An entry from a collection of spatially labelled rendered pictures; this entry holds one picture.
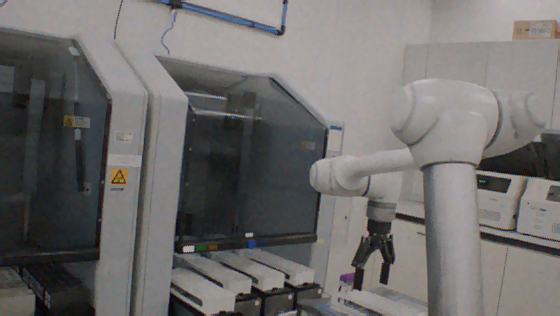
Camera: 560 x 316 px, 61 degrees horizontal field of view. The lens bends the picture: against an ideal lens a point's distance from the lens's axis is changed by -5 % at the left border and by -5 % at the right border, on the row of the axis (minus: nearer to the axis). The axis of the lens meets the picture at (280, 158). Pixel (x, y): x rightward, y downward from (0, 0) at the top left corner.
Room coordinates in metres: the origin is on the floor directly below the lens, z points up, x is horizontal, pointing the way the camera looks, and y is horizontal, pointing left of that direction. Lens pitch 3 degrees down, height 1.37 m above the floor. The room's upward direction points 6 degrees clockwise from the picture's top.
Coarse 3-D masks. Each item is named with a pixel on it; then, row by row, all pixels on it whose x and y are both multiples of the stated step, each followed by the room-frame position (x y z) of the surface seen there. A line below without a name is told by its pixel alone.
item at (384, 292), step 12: (372, 288) 1.85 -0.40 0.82; (384, 288) 1.87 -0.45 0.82; (312, 300) 1.64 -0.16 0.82; (324, 300) 1.66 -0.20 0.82; (396, 300) 1.73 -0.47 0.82; (408, 300) 1.75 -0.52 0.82; (420, 300) 1.76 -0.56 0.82; (300, 312) 1.59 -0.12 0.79; (312, 312) 1.55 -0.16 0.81; (324, 312) 1.54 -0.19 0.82; (336, 312) 1.55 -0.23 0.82
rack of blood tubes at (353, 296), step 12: (336, 300) 1.57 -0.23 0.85; (360, 300) 1.51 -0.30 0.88; (372, 300) 1.52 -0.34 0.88; (384, 300) 1.53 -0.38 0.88; (348, 312) 1.53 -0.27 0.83; (360, 312) 1.50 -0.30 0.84; (372, 312) 1.55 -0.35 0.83; (384, 312) 1.43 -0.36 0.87; (396, 312) 1.43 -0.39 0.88; (408, 312) 1.44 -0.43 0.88; (420, 312) 1.45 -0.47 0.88
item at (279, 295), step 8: (256, 288) 1.72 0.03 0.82; (272, 288) 1.72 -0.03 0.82; (280, 288) 1.75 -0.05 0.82; (288, 288) 1.76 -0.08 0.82; (264, 296) 1.68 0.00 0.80; (272, 296) 1.68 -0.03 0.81; (280, 296) 1.71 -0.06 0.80; (288, 296) 1.73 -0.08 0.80; (264, 304) 1.66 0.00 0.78; (272, 304) 1.68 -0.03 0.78; (280, 304) 1.71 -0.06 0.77; (288, 304) 1.74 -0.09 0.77; (264, 312) 1.66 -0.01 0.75; (272, 312) 1.69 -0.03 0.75; (280, 312) 1.69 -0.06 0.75; (296, 312) 1.70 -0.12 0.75
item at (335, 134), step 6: (330, 126) 1.94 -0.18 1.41; (336, 126) 1.96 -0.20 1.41; (330, 132) 1.94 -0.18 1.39; (336, 132) 1.97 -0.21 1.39; (330, 138) 1.95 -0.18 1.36; (336, 138) 1.97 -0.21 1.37; (330, 144) 1.95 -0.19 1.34; (336, 144) 1.97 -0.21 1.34; (330, 150) 1.95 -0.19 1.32; (336, 150) 1.97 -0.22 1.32; (336, 156) 1.98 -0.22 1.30; (324, 198) 1.95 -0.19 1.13; (330, 198) 1.97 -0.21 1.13; (318, 240) 1.95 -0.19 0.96; (324, 240) 1.97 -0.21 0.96
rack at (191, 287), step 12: (180, 276) 1.60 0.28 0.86; (192, 276) 1.62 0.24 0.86; (180, 288) 1.59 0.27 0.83; (192, 288) 1.50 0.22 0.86; (204, 288) 1.51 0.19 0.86; (216, 288) 1.52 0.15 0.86; (192, 300) 1.54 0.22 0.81; (204, 300) 1.43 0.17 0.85; (216, 300) 1.43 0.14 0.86; (228, 300) 1.46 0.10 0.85; (204, 312) 1.42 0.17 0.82; (216, 312) 1.43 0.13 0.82
